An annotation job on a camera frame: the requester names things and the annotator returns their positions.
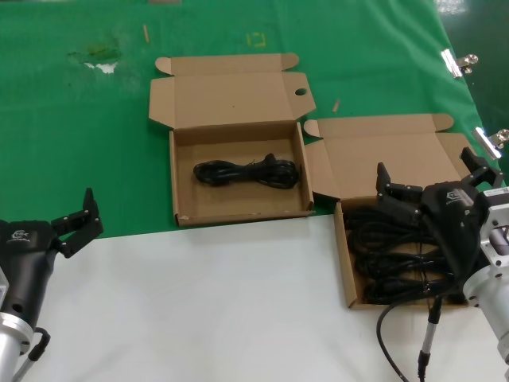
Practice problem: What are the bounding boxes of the black power cable bundle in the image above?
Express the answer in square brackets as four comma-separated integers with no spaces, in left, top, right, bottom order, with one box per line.
[193,154,299,190]

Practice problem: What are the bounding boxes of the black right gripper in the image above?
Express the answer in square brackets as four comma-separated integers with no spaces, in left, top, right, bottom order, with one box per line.
[375,146,506,282]

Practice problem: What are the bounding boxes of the metal binder clip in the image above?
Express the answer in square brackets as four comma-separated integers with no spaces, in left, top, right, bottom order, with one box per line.
[440,48,479,80]
[472,126,509,161]

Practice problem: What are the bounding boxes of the green table cloth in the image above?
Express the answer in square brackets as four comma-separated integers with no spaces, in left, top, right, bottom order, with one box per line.
[0,0,509,244]

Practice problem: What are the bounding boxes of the tangled black power cables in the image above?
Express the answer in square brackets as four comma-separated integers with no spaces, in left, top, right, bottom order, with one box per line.
[344,206,464,306]

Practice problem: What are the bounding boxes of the silver left camera bracket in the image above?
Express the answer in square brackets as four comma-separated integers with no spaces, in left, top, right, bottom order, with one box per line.
[0,268,10,311]

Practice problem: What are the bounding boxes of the black right camera cable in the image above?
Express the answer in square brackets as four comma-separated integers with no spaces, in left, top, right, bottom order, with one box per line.
[375,286,463,382]

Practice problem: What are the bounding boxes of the silver camera bracket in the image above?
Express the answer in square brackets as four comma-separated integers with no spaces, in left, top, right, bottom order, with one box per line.
[479,187,509,268]
[0,268,10,311]

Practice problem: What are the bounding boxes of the arm cable silver plug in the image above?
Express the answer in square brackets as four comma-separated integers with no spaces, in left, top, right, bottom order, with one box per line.
[416,296,443,382]
[14,325,52,382]

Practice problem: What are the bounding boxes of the left arm cable silver plug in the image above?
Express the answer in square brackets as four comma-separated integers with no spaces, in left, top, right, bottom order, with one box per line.
[14,325,52,382]

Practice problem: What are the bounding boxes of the silver right camera bracket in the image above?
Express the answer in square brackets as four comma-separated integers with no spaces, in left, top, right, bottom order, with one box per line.
[479,187,509,268]

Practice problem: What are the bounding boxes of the open brown cardboard box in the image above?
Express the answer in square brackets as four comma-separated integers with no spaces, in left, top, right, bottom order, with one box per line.
[303,113,491,310]
[147,52,317,228]

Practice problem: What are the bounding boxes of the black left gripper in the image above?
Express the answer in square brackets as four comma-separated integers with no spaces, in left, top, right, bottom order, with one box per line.
[0,187,105,325]

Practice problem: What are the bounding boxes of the right arm cable silver plug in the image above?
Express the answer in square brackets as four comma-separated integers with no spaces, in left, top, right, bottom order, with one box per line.
[416,296,443,382]

